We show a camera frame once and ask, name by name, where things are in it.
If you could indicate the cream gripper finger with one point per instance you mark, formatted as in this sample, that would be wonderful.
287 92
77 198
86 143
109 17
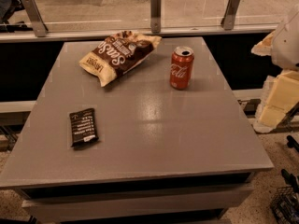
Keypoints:
280 95
263 48

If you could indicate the black rxbar chocolate bar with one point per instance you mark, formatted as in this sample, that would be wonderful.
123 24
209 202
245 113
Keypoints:
83 127

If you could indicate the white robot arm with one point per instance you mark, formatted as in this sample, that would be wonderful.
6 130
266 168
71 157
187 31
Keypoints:
285 44

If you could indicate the red coke can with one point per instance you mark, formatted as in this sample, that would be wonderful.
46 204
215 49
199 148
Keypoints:
181 67

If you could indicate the grey table drawer front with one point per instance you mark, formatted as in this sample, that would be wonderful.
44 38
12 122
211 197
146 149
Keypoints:
137 203

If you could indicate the brown white chip bag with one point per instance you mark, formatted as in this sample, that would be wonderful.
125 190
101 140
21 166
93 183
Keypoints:
118 54

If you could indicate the right metal railing bracket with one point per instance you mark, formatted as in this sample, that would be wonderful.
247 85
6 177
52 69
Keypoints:
228 20

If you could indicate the black wire basket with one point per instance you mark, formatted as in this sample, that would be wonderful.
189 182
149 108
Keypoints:
285 206

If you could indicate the left metal railing bracket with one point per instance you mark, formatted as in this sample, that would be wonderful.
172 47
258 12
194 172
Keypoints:
39 28

